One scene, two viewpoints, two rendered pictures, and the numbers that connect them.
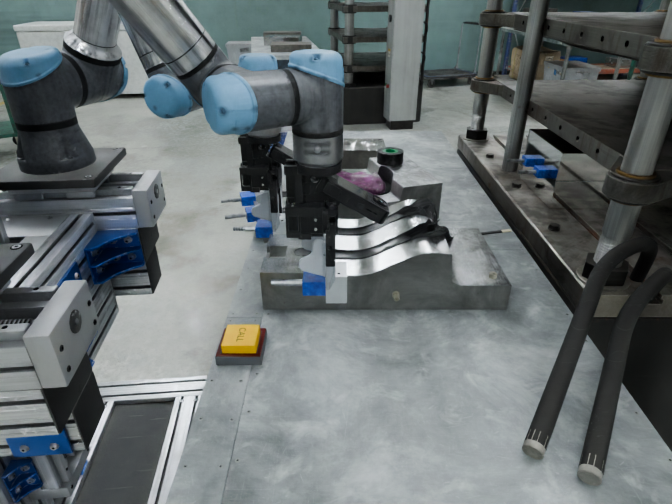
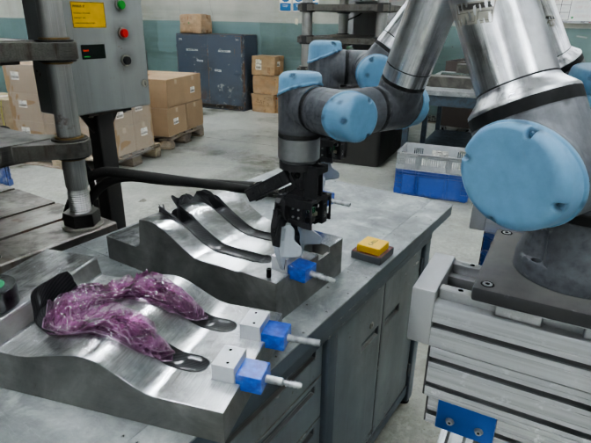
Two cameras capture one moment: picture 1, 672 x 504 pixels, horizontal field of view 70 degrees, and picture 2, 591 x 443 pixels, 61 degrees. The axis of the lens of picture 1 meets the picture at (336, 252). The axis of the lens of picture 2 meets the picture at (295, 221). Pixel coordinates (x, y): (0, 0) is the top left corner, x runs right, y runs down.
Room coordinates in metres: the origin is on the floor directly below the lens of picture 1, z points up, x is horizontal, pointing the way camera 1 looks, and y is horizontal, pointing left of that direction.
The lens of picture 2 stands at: (1.73, 0.63, 1.35)
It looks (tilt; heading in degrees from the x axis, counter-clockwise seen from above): 22 degrees down; 213
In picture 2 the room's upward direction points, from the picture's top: 1 degrees clockwise
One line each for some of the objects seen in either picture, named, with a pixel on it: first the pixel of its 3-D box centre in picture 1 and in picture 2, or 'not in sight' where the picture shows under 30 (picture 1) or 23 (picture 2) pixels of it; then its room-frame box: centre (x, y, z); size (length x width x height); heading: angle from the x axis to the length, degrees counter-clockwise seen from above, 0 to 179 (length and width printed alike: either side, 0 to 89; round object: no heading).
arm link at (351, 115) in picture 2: not in sight; (346, 113); (1.01, 0.25, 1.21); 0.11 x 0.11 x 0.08; 70
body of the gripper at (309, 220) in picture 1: (314, 197); (324, 135); (0.70, 0.03, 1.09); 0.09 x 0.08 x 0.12; 90
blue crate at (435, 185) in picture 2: not in sight; (434, 178); (-2.31, -0.62, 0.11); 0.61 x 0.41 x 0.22; 99
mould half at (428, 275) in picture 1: (381, 250); (221, 239); (0.93, -0.10, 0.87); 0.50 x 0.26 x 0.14; 90
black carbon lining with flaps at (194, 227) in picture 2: (374, 228); (222, 222); (0.94, -0.08, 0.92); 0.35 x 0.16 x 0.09; 90
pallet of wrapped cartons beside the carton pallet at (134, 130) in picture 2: not in sight; (82, 112); (-1.25, -3.84, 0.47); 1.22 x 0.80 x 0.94; 103
